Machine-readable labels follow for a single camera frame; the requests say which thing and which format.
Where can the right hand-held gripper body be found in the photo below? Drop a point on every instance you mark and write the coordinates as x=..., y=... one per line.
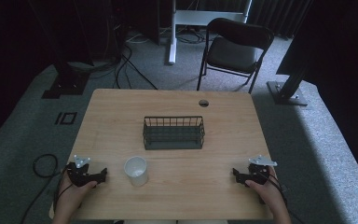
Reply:
x=257, y=174

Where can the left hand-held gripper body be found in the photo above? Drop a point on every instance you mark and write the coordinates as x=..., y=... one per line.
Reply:
x=78, y=175

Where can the person's left hand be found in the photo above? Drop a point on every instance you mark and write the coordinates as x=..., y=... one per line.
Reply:
x=71, y=194

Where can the person's right hand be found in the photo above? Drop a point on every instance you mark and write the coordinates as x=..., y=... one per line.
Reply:
x=268, y=194

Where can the white cup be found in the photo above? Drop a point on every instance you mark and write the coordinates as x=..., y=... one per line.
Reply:
x=135, y=171

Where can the black stand with bolted base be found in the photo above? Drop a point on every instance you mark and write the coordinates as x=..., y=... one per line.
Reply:
x=287, y=93

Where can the black stand with flat base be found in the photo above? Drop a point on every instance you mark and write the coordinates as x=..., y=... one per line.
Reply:
x=66, y=79

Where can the black folding chair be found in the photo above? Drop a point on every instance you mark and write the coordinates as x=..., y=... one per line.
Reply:
x=234, y=54

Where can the dark curtain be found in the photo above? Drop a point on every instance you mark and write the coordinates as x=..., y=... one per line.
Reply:
x=279, y=15

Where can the white desk frame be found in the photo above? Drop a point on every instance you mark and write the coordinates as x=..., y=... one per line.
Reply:
x=172, y=37

